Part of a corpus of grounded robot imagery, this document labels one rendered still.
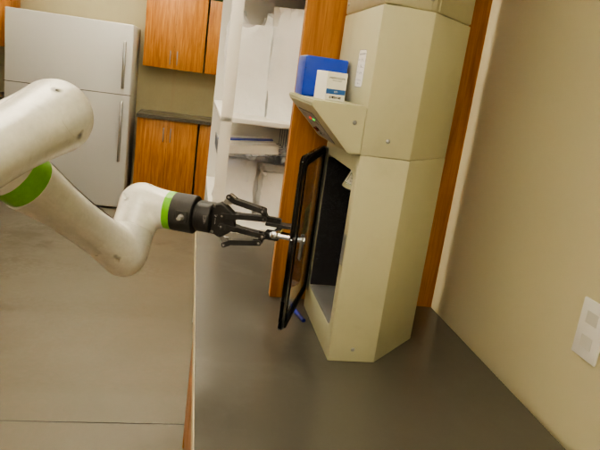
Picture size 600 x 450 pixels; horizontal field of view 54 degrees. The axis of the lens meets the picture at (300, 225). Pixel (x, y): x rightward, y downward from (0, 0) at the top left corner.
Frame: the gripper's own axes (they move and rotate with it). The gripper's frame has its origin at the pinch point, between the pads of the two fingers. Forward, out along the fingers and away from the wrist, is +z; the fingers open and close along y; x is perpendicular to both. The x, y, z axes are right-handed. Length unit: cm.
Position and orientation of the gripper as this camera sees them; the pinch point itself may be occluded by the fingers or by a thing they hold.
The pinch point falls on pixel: (280, 229)
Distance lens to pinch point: 138.7
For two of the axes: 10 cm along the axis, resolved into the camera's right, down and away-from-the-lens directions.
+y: 1.3, -9.6, -2.4
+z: 9.7, 1.7, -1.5
